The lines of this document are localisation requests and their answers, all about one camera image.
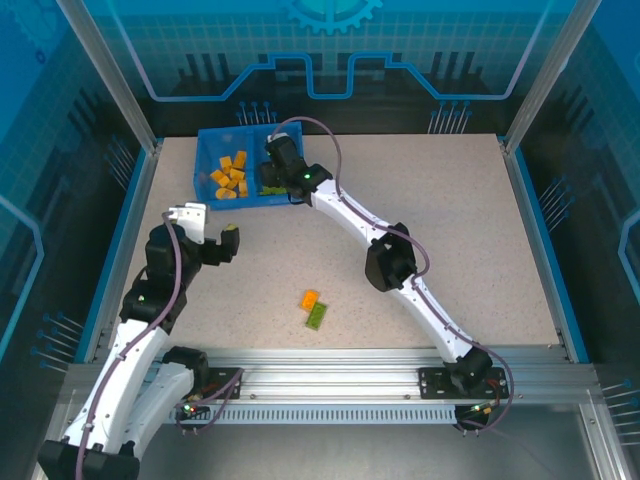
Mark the orange arched lego piece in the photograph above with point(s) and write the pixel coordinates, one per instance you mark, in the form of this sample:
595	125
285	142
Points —
225	194

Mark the aluminium frame rail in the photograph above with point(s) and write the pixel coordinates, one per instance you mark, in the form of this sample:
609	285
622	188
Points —
325	370

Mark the green lego brick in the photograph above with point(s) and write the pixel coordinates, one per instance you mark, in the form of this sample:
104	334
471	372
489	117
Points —
273	190
316	316

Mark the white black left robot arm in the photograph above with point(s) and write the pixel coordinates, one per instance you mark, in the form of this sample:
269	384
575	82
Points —
125	360

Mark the aluminium upright post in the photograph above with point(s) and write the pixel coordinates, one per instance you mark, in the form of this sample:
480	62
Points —
547	75
120	85

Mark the orange lego brick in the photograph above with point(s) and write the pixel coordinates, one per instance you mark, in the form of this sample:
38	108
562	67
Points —
239	159
310	299

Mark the blue divided plastic bin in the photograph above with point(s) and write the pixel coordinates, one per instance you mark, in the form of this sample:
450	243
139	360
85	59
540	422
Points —
207	150

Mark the blue table edge strip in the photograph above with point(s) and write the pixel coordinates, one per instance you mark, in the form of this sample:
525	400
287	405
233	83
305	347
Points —
547	250

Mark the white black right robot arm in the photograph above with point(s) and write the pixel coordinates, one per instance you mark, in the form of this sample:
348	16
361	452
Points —
435	320

